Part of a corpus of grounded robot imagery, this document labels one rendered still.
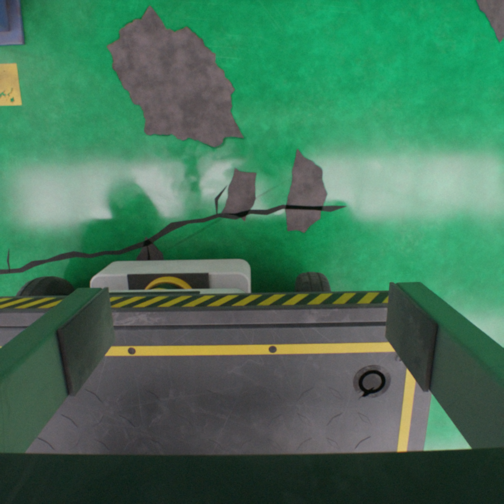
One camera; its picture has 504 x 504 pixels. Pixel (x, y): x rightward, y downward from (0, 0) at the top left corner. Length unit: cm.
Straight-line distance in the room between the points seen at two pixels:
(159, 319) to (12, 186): 50
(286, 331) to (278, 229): 33
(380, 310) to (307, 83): 43
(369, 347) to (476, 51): 56
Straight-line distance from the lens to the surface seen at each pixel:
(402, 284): 16
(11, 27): 83
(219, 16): 73
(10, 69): 83
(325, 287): 61
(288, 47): 72
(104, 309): 17
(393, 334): 17
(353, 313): 42
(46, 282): 72
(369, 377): 47
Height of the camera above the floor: 69
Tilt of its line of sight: 75 degrees down
